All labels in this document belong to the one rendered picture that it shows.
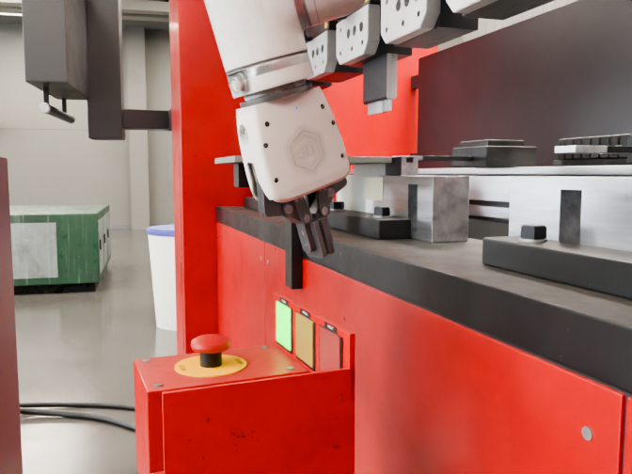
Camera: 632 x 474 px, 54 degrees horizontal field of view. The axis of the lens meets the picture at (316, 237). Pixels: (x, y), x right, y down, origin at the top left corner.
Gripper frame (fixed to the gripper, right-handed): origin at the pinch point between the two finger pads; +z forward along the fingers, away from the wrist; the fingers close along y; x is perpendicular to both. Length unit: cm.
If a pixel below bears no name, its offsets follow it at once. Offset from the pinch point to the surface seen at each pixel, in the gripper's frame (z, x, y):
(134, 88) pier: -72, 1014, 344
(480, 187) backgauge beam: 13, 30, 58
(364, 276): 10.3, 8.8, 10.8
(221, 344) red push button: 6.2, 0.3, -13.6
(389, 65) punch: -14, 27, 40
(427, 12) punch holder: -20.0, 9.1, 32.3
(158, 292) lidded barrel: 86, 321, 72
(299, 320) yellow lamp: 6.3, -2.9, -6.2
